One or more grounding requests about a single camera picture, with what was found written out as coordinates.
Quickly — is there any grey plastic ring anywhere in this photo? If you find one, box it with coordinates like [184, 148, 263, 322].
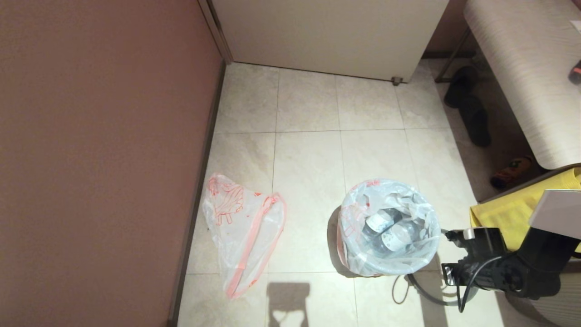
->
[405, 272, 479, 310]

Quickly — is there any white garbage bag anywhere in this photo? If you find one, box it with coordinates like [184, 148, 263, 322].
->
[337, 178, 442, 277]

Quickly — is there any yellow fabric bag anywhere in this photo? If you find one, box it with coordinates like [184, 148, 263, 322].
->
[470, 167, 581, 253]

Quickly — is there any white liner bag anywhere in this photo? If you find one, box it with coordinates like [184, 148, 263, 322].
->
[202, 173, 287, 300]

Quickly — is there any orange brown shoe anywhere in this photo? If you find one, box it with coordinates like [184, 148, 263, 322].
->
[490, 157, 536, 190]

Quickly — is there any black slipper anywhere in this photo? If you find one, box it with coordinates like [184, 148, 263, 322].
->
[458, 95, 492, 148]
[443, 66, 478, 109]

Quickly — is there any beige wood-grain bench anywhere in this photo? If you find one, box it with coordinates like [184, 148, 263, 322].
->
[463, 0, 581, 171]

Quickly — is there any metal bench leg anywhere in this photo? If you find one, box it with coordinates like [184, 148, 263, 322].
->
[433, 27, 470, 84]

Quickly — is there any white cabinet panel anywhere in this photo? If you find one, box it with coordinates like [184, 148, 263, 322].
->
[198, 0, 450, 85]

